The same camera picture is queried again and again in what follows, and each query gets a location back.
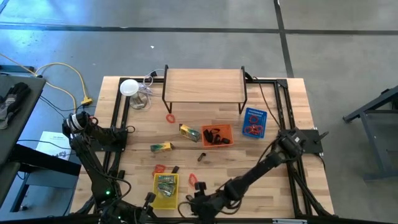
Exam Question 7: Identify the dark blue table frame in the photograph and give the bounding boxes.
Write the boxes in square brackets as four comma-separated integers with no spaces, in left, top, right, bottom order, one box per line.
[343,84,398,184]

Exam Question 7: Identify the black floor cable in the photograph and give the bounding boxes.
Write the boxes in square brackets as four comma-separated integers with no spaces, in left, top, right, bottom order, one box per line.
[39,95,94,114]

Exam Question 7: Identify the yellow extension cable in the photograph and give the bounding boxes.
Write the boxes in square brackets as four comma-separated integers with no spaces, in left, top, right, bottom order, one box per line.
[0,52,94,108]

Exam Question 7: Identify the grey black work glove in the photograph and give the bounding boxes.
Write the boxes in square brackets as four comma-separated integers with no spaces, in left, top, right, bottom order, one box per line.
[0,82,32,130]

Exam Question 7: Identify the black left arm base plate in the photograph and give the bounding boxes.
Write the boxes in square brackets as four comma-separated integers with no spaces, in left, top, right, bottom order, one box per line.
[99,129,128,153]

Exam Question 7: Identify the orange plastic basket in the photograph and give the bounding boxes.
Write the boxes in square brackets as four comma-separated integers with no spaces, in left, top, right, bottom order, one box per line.
[200,124,234,148]

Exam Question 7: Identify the thin black cable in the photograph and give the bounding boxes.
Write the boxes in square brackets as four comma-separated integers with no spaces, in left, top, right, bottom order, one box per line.
[17,139,85,154]

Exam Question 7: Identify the blue plastic basket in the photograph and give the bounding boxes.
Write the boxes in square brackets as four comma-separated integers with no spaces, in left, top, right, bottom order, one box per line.
[241,107,268,139]

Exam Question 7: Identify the white dome table lamp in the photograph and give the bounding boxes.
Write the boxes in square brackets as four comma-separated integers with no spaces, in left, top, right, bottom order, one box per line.
[119,78,149,110]

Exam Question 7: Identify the yellow plastic basket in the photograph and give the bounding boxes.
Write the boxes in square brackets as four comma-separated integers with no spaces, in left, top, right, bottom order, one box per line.
[151,173,180,210]

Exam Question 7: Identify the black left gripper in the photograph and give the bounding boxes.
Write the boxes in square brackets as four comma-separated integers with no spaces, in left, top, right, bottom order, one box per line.
[121,192,158,224]

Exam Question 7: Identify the white paper booklet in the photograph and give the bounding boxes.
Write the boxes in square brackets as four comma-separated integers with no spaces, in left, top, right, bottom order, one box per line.
[35,131,77,162]

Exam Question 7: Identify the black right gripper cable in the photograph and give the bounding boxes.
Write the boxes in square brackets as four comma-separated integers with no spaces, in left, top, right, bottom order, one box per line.
[177,183,246,218]

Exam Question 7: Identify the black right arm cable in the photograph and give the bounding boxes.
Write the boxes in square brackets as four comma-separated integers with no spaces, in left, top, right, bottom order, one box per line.
[252,76,282,129]

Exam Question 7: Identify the white coiled cable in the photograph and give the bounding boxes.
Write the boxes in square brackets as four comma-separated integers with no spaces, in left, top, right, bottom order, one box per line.
[136,68,165,110]

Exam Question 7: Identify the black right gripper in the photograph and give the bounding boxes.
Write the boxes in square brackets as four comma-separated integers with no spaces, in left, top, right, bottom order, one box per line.
[186,182,226,218]

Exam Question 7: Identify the dark workbench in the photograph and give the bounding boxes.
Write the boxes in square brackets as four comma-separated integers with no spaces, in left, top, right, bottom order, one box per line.
[0,74,82,214]

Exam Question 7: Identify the wooden shelf riser black legs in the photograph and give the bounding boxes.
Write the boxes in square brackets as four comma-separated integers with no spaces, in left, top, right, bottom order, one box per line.
[161,64,248,115]

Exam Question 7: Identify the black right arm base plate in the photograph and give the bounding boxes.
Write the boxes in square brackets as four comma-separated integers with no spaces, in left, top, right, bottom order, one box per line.
[298,129,330,155]

